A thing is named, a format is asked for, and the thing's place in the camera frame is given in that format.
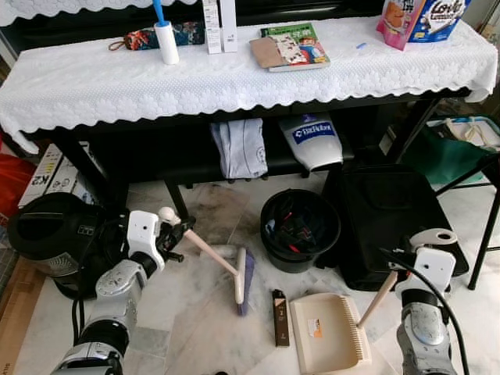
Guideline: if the dark brown packet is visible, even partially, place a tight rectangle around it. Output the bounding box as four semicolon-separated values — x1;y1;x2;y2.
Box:
271;289;291;348

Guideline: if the pink pack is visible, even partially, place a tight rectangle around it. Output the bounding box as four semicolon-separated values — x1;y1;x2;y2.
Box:
377;0;427;52

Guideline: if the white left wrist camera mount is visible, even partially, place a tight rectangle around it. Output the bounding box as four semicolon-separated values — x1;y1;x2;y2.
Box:
125;209;163;270

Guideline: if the white broom with pink shaft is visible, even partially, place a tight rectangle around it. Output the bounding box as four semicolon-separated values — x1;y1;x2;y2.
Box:
159;206;256;316

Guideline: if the green bag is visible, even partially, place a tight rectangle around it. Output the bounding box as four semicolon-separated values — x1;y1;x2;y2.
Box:
402;117;500;187

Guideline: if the grey folded garment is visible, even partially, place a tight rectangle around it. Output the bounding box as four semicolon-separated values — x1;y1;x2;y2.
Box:
211;119;269;180

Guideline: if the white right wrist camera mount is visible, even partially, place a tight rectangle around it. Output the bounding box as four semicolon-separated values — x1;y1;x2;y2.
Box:
412;246;456;294

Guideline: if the tall white box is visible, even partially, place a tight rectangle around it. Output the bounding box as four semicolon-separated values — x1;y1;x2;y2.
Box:
220;0;239;53
202;0;223;54

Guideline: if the black round appliance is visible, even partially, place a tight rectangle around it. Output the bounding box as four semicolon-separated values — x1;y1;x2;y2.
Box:
6;193;126;298

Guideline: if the green cartoon book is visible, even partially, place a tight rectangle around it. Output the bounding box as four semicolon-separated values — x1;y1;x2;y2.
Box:
260;23;331;73

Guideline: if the black piano stand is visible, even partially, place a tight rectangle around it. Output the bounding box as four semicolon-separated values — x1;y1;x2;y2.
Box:
16;0;477;227

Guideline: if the white bag with blue label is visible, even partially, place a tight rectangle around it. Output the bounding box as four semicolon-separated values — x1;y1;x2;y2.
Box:
279;113;345;173

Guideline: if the brown card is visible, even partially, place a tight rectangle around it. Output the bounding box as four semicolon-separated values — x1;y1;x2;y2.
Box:
250;35;291;70

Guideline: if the black round bin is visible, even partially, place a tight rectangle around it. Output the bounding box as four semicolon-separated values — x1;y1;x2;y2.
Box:
259;189;341;274

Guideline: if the black suitcase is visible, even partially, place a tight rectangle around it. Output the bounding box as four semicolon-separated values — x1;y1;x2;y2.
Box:
322;164;470;292

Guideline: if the lint roller with blue handle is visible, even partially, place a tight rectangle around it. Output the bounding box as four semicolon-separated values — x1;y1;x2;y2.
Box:
151;0;180;66

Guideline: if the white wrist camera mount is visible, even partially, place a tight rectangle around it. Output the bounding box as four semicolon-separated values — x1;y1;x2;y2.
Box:
412;246;456;294
125;209;163;270

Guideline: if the white printed carton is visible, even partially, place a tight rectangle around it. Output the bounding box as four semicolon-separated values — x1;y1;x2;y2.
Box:
17;143;95;208

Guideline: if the blue white tissue pack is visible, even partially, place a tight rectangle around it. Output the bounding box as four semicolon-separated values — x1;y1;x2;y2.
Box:
406;0;472;44

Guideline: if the white lace tablecloth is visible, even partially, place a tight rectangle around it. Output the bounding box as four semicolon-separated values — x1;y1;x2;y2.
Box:
0;14;498;153

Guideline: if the black metal chair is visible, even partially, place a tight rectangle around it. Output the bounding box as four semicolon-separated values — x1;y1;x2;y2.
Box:
434;152;500;291

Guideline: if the red plastic bag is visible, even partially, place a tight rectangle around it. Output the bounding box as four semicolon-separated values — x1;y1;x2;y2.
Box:
0;152;36;220

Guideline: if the dark patterned pouch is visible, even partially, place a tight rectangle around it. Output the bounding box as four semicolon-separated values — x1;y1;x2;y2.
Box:
109;23;205;52

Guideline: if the beige dustpan with loop handle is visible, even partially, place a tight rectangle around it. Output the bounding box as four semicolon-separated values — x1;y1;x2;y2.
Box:
289;229;459;374

